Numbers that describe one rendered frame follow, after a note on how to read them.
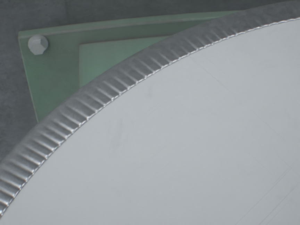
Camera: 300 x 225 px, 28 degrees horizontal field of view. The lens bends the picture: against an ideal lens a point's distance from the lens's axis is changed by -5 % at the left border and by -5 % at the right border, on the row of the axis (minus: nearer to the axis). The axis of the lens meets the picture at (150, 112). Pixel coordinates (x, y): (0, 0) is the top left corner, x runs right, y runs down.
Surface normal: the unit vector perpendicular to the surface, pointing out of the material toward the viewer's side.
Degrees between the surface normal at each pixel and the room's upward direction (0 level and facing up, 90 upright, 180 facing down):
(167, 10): 0
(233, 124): 90
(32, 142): 92
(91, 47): 90
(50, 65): 0
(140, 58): 91
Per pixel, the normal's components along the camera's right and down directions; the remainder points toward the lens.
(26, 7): 0.09, 0.72
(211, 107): -0.04, -0.69
